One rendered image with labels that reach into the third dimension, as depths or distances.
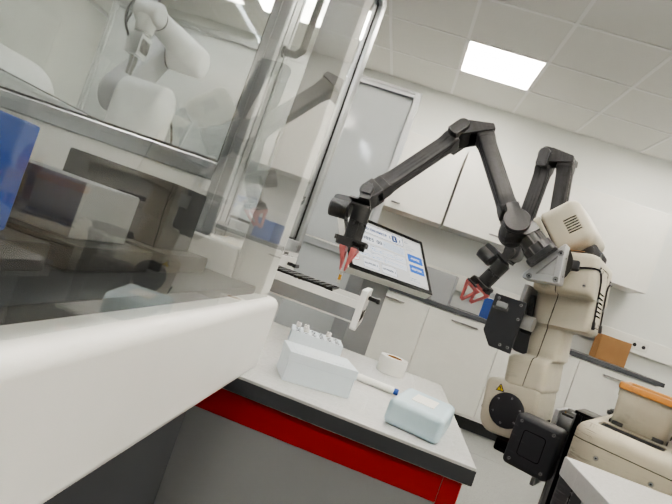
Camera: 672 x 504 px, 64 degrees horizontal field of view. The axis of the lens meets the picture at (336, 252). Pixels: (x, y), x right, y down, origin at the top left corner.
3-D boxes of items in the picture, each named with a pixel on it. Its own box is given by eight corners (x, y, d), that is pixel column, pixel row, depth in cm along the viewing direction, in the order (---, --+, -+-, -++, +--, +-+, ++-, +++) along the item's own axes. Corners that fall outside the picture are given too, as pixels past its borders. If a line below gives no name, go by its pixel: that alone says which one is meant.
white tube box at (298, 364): (338, 384, 102) (347, 358, 102) (349, 399, 94) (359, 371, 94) (275, 365, 99) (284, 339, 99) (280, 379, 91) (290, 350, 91)
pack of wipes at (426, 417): (400, 407, 101) (408, 385, 101) (449, 429, 98) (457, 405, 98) (381, 421, 87) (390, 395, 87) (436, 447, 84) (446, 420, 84)
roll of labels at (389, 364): (376, 370, 129) (381, 355, 129) (375, 365, 136) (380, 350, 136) (403, 380, 129) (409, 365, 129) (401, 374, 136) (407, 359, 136)
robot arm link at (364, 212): (370, 204, 161) (374, 208, 167) (349, 198, 163) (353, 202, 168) (363, 226, 161) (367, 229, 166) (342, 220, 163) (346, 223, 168)
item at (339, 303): (357, 315, 168) (364, 297, 168) (350, 322, 142) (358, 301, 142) (240, 272, 172) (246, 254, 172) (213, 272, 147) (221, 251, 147)
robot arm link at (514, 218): (494, 111, 172) (490, 132, 181) (452, 117, 172) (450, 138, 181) (535, 228, 150) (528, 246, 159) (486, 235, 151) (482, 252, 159)
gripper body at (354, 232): (365, 249, 160) (373, 225, 160) (333, 238, 162) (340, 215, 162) (367, 251, 166) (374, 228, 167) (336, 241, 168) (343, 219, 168)
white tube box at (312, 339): (335, 354, 131) (340, 340, 131) (337, 362, 122) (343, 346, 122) (287, 338, 130) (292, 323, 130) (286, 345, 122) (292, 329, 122)
